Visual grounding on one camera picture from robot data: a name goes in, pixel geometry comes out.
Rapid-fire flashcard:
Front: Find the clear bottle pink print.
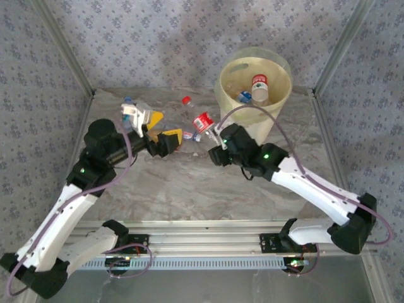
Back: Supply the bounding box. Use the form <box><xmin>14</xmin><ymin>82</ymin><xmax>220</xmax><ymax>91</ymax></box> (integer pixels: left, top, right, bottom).
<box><xmin>182</xmin><ymin>130</ymin><xmax>204</xmax><ymax>144</ymax></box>

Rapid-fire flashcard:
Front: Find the red label plastic bottle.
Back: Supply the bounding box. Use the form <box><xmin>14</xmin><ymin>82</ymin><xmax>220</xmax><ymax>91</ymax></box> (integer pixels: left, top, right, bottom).
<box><xmin>192</xmin><ymin>111</ymin><xmax>218</xmax><ymax>137</ymax></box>

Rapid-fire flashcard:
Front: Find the red white label bottle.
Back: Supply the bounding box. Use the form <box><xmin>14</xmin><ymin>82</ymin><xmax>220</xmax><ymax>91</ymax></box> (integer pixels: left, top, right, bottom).
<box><xmin>251</xmin><ymin>73</ymin><xmax>270</xmax><ymax>104</ymax></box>

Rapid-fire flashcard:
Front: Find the cream plastic bin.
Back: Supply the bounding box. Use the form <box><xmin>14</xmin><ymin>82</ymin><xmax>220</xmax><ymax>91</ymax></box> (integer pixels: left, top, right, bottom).
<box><xmin>219</xmin><ymin>56</ymin><xmax>293</xmax><ymax>145</ymax></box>

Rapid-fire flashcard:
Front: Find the black controller board green LED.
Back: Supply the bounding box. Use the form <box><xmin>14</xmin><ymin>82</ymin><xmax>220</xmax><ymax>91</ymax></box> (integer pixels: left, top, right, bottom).
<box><xmin>105</xmin><ymin>256</ymin><xmax>133</xmax><ymax>269</ymax></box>
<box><xmin>283</xmin><ymin>257</ymin><xmax>309</xmax><ymax>273</ymax></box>

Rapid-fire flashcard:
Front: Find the aluminium side rail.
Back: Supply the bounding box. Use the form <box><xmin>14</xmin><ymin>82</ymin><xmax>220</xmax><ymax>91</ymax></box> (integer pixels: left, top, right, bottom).
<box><xmin>312</xmin><ymin>90</ymin><xmax>391</xmax><ymax>303</ymax></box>
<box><xmin>18</xmin><ymin>90</ymin><xmax>97</xmax><ymax>303</ymax></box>

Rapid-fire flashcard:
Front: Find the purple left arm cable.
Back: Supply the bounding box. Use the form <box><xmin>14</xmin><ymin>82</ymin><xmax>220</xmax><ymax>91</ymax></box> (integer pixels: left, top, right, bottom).
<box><xmin>4</xmin><ymin>121</ymin><xmax>133</xmax><ymax>297</ymax></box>

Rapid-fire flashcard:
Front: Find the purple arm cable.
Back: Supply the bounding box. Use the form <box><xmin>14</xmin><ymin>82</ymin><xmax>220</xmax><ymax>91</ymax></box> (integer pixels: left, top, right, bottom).
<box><xmin>216</xmin><ymin>105</ymin><xmax>395</xmax><ymax>246</ymax></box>
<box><xmin>4</xmin><ymin>121</ymin><xmax>133</xmax><ymax>297</ymax></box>

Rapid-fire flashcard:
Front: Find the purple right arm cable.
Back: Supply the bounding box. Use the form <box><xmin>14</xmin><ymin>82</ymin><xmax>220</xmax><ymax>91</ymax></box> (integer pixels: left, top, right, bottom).
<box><xmin>216</xmin><ymin>105</ymin><xmax>395</xmax><ymax>246</ymax></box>

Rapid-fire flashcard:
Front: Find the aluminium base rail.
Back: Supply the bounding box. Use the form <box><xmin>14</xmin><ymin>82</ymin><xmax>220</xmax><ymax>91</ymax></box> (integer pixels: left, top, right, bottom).
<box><xmin>68</xmin><ymin>218</ymin><xmax>379</xmax><ymax>256</ymax></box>

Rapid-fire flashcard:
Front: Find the aluminium frame post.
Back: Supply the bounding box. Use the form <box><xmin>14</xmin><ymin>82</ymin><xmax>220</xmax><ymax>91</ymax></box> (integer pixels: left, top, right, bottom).
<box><xmin>31</xmin><ymin>0</ymin><xmax>97</xmax><ymax>97</ymax></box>
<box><xmin>315</xmin><ymin>0</ymin><xmax>376</xmax><ymax>95</ymax></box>

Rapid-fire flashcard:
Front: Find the grey slotted cable duct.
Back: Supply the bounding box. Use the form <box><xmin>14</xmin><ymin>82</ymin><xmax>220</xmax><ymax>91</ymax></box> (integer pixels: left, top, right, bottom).
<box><xmin>75</xmin><ymin>254</ymin><xmax>309</xmax><ymax>271</ymax></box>

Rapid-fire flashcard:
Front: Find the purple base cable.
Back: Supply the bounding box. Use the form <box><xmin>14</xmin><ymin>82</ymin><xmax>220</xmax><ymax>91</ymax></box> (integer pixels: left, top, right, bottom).
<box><xmin>104</xmin><ymin>244</ymin><xmax>153</xmax><ymax>280</ymax></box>
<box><xmin>288</xmin><ymin>242</ymin><xmax>326</xmax><ymax>278</ymax></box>

